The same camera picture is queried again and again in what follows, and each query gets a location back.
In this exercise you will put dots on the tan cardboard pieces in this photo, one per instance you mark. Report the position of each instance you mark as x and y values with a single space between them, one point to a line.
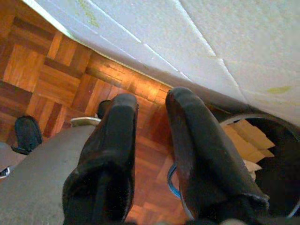
248 140

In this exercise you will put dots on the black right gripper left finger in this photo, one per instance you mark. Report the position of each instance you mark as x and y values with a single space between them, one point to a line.
110 152

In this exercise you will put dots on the black round bin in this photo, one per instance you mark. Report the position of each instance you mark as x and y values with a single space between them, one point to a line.
281 168

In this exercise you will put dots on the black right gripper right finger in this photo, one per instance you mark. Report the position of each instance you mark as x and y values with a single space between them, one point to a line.
201 152

